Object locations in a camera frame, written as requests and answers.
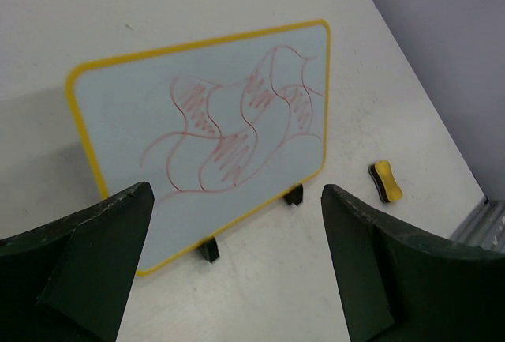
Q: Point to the yellow-framed whiteboard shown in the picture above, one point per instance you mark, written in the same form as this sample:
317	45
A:
220	128

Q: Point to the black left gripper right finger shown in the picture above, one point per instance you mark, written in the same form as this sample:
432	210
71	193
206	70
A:
399	283

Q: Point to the black wire whiteboard stand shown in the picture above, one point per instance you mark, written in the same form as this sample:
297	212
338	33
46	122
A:
209	249

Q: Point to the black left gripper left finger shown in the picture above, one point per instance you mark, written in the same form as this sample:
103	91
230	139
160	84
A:
70	279

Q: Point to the yellow bone-shaped eraser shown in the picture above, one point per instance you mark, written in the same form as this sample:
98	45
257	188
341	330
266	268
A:
382	175

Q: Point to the aluminium table frame rail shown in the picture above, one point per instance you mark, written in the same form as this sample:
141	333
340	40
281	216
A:
483	227

